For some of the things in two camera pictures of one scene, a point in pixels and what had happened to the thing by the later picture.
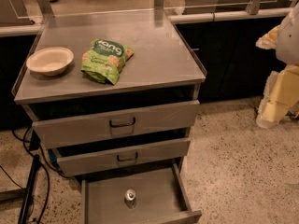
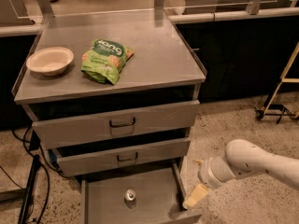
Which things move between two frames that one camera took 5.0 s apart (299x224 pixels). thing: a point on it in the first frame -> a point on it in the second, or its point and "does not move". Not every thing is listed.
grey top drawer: (116, 125) does not move
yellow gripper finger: (280, 93) -> (199, 192)
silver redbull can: (130, 198) does not move
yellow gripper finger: (268, 41) -> (199, 161)
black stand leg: (28, 192) does not move
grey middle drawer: (122, 157) does not move
